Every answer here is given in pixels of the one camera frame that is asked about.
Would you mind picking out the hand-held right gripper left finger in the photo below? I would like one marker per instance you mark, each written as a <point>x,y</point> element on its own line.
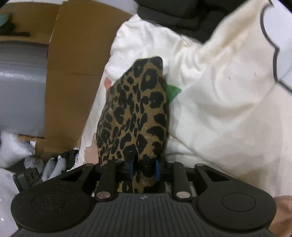
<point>131,167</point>

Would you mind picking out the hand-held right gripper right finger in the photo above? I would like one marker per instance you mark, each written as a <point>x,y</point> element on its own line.
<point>157,169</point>

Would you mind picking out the leopard print skirt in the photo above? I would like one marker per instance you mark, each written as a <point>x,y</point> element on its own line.
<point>136,109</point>

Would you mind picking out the clear plastic bag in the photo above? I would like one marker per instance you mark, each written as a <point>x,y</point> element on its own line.
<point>34,163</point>

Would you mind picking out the grey neck pillow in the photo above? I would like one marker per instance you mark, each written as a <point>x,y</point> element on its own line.
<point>54,166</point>

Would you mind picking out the black cloth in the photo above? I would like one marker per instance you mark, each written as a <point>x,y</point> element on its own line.
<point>70,160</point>

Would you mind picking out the grey appliance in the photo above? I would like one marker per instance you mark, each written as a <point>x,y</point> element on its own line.
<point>20,91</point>

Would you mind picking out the cream printed blanket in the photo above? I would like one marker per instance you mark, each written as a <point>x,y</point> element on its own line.
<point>228,114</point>

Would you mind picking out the brown cardboard sheet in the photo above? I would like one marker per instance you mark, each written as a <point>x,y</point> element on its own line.
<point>73,68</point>

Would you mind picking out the person's leg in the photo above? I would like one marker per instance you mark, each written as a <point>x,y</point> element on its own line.
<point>282,214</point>

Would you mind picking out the folded black garment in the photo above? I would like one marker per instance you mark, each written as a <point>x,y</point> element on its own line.
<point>182,13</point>

